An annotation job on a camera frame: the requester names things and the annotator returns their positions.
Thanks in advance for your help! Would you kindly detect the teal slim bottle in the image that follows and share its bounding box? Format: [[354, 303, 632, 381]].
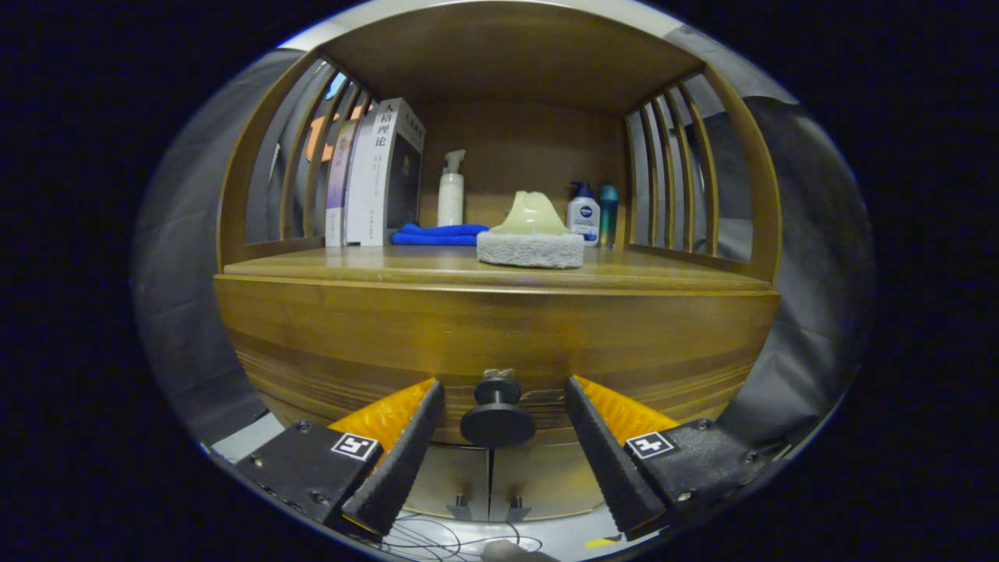
[[599, 184, 620, 249]]

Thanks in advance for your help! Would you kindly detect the blue folded cloth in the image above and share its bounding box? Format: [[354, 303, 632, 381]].
[[390, 222, 490, 247]]

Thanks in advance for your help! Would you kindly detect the thick white portrait book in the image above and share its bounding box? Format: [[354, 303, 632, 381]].
[[363, 98, 426, 247]]

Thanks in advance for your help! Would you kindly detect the wooden cabinet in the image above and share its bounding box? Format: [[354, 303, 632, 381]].
[[213, 0, 783, 522]]

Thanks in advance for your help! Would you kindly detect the pale green scrub brush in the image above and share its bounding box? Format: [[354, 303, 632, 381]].
[[476, 190, 585, 270]]

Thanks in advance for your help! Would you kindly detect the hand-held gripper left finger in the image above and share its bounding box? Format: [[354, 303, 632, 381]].
[[234, 378, 446, 541]]

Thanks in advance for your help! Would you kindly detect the white pump bottle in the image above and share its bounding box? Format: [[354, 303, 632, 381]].
[[437, 150, 467, 228]]

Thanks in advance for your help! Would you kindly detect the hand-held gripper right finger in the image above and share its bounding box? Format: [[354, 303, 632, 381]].
[[565, 375, 781, 541]]

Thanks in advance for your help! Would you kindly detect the white lotion bottle blue cap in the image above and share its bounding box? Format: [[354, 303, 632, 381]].
[[567, 181, 601, 247]]

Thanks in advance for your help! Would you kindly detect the black cable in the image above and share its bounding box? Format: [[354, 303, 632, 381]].
[[386, 511, 544, 560]]

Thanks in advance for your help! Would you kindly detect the thin purple book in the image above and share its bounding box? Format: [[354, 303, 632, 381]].
[[325, 121, 360, 247]]

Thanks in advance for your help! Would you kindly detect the wooden cabinet door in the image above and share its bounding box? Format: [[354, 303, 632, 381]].
[[490, 443, 606, 521], [404, 443, 492, 521]]

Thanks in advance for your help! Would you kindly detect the wooden countertop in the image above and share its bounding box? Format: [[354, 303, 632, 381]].
[[222, 244, 773, 296]]

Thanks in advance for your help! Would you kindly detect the thin white book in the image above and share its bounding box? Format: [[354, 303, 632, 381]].
[[343, 105, 383, 247]]

